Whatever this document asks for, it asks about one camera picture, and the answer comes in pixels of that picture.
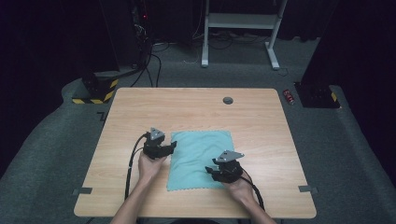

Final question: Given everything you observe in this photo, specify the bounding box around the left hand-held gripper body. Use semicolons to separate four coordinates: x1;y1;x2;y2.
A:
142;126;171;161

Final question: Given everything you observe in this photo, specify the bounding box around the person's left hand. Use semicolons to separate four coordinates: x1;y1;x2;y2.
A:
137;151;168;189

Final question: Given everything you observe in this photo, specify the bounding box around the grey tape strip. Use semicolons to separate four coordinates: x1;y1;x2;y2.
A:
298;185;319;194
72;187;93;196

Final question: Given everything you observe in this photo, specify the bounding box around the right hand-held gripper black cable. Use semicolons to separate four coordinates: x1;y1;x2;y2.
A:
238;167;266;213

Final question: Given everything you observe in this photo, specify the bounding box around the dark equipment rack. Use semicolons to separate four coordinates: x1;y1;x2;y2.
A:
130;0;154;67

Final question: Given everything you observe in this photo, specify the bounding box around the hand-held gripper black cable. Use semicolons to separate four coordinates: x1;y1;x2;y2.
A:
123;132;151;201
238;167;266;213

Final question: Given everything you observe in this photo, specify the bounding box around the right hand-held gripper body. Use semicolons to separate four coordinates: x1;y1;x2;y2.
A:
212;149;246;184

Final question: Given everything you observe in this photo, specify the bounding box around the red can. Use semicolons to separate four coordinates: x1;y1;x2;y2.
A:
282;89;295;105

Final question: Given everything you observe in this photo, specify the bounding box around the person's right hand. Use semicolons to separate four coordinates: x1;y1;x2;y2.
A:
221;177;256;207

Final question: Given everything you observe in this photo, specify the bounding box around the teal cloth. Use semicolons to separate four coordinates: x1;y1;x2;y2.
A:
165;130;235;192

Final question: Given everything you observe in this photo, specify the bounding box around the white metal desk frame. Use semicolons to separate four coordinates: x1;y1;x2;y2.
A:
200;0;290;71

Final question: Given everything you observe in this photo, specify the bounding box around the black floor cable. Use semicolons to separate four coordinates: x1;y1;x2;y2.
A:
149;53;163;89
130;46;154;89

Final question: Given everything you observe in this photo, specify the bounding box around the left hand-held gripper black cable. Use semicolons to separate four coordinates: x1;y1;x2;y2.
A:
123;132;151;201

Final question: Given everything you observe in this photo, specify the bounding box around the black yellow striped stand base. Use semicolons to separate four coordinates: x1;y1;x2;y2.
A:
71;72;120;105

